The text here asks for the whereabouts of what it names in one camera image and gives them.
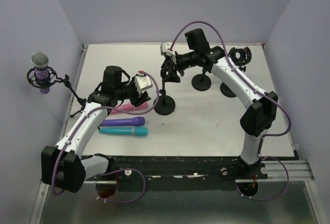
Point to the pink microphone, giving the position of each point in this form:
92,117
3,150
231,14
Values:
130,107

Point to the black mounting base rail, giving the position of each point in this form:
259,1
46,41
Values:
138,181

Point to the dark purple microphone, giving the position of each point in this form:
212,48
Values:
135,121

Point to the teal microphone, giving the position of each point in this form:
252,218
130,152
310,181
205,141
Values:
125,131

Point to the black round-base stand back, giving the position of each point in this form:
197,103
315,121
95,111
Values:
202,82

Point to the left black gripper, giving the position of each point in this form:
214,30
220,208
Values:
137,101

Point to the black shock-mount round-base stand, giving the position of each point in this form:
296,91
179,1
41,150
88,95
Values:
240,57

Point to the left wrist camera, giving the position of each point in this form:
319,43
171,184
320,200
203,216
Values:
142,82

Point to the silver purple glitter microphone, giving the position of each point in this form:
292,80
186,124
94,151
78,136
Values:
40,62

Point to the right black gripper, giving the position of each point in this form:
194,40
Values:
171,76

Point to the black tripod shock-mount stand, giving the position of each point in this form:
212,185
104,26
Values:
55,79

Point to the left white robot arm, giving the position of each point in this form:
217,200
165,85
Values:
85,126

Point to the aluminium extrusion rail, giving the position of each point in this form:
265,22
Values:
288,171

